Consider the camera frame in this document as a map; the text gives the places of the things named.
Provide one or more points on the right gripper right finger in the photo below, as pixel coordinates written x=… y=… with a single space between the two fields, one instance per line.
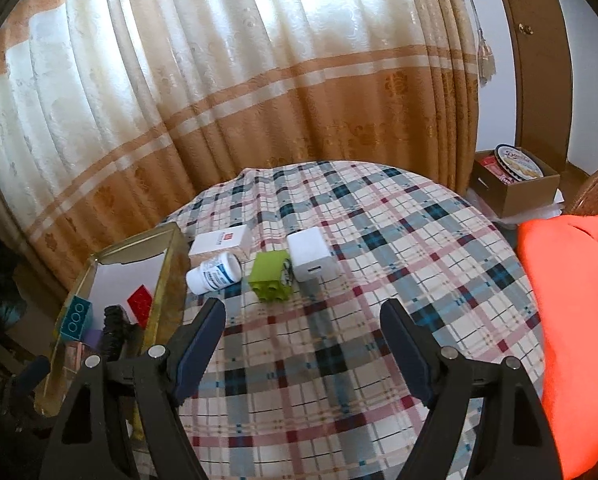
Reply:
x=513 y=438

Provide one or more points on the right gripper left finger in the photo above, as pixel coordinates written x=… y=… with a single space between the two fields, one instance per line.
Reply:
x=90 y=439

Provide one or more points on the teal toy brick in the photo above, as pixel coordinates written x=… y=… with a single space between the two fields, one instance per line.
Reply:
x=76 y=320

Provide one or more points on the black ribbed brush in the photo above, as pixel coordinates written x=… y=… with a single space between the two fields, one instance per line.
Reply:
x=114 y=333

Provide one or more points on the red toy brick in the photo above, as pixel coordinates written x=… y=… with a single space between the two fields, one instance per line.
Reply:
x=140 y=303

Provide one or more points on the white pill bottle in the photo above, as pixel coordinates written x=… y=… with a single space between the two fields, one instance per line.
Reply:
x=214 y=274

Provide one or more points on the green football toy brick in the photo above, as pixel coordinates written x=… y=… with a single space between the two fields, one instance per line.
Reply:
x=271 y=276

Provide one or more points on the white box red logo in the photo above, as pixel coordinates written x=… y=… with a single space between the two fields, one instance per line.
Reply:
x=237 y=240

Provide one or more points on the white charger cube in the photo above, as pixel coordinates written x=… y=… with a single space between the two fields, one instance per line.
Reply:
x=310 y=256

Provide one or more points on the purple block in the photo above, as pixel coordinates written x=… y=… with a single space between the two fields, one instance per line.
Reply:
x=92 y=339

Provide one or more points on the white paper tray liner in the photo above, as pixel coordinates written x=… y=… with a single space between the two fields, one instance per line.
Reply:
x=114 y=283

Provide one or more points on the gold metal tray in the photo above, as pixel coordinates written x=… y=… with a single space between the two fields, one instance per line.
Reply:
x=166 y=312

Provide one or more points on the orange cushion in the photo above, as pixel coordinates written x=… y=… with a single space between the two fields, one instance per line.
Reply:
x=560 y=257

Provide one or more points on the plaid tablecloth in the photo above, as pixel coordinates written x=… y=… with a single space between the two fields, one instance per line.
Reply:
x=308 y=389

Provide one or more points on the cardboard box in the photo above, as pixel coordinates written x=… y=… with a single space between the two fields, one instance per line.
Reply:
x=505 y=195

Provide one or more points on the round cookie tin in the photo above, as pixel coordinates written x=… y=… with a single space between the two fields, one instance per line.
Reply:
x=517 y=164

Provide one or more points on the cream and orange curtain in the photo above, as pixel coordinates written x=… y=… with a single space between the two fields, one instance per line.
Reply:
x=114 y=113

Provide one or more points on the curtain tassel tieback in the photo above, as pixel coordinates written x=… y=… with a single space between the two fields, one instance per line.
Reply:
x=485 y=56

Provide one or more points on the brown wooden door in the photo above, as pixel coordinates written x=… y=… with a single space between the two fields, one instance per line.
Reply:
x=543 y=75

